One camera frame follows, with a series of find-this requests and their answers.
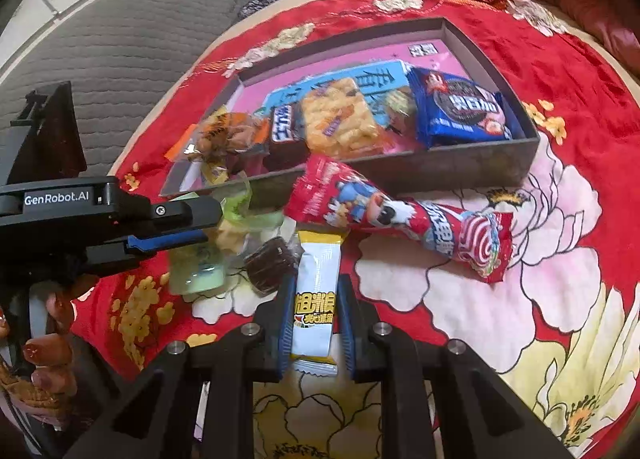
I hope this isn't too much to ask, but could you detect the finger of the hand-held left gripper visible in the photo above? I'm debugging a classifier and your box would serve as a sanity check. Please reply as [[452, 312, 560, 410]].
[[125, 230, 209, 257], [149, 198, 224, 236]]

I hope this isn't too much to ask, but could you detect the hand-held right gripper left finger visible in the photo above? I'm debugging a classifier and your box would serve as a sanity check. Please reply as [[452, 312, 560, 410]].
[[65, 273, 299, 459]]

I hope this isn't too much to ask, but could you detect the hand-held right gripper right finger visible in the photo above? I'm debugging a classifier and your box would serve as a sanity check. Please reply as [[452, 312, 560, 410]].
[[337, 274, 576, 459]]

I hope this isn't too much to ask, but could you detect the white yellow snack packet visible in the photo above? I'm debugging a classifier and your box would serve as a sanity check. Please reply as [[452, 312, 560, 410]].
[[290, 231, 349, 378]]

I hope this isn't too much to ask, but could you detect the clear green-edged snack packet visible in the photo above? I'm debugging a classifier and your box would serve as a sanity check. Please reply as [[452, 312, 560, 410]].
[[210, 181, 286, 255]]

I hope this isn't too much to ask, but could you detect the orange clear snack packet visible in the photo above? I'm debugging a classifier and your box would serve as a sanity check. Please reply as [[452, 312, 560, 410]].
[[165, 109, 271, 176]]

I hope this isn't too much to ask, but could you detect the long red snack packet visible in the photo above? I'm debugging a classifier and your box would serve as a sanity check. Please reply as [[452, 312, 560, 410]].
[[284, 154, 515, 285]]

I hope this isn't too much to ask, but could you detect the dark chocolate bar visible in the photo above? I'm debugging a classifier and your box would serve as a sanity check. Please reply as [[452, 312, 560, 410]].
[[267, 104, 311, 166]]

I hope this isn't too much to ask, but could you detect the clear puffed rice bar packet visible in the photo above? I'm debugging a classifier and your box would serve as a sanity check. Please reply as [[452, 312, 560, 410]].
[[300, 78, 384, 160]]

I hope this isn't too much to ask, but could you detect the grey cardboard box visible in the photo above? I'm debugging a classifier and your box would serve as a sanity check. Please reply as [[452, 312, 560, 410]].
[[160, 16, 541, 200]]

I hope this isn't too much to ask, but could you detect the blue cookie packet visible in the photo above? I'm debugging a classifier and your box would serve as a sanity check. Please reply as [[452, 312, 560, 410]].
[[405, 66, 514, 148]]

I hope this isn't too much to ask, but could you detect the person's left hand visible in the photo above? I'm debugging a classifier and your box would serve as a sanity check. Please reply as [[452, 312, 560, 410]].
[[22, 274, 99, 404]]

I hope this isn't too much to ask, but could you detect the dark brown cookie packet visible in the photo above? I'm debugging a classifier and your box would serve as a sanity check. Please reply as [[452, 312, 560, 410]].
[[242, 236, 304, 296]]

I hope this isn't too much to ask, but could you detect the grey quilted mat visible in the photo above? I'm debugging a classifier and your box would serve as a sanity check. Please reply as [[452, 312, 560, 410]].
[[0, 0, 262, 180]]

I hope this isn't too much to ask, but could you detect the gold wrapped small cake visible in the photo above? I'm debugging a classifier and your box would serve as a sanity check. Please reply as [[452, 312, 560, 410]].
[[382, 89, 419, 138]]

